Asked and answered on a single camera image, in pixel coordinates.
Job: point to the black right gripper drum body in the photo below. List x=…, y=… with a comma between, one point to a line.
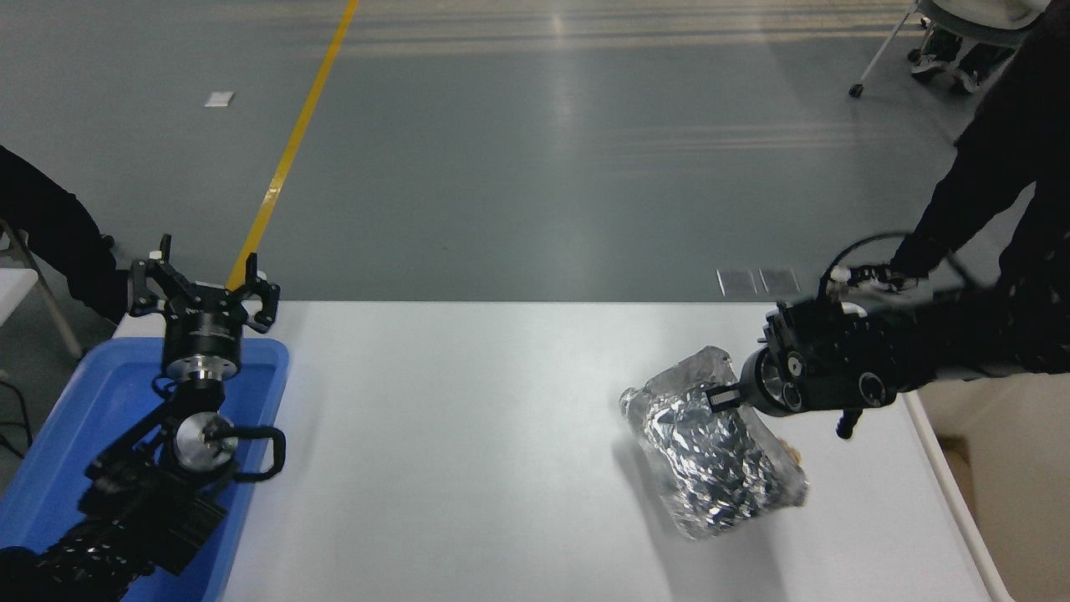
x=759, y=385

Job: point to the clear floor plate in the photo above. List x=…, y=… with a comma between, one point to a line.
x=779, y=281
x=736, y=283

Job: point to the white wheeled chair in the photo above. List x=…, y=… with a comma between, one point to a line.
x=978, y=15

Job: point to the person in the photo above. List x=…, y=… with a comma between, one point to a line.
x=1011, y=125
x=42, y=226
x=929, y=65

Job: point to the white side table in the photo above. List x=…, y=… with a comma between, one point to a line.
x=12, y=293

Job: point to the silver foil tray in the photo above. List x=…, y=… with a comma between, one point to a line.
x=710, y=468

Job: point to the large pale bin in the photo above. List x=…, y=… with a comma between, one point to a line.
x=1003, y=502

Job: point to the blue plastic tray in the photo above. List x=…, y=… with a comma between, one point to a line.
x=100, y=401

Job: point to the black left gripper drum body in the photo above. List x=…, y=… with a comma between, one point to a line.
x=203, y=329

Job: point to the white paper scrap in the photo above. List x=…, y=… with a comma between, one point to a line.
x=219, y=99

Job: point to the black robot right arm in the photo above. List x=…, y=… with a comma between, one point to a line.
x=836, y=359

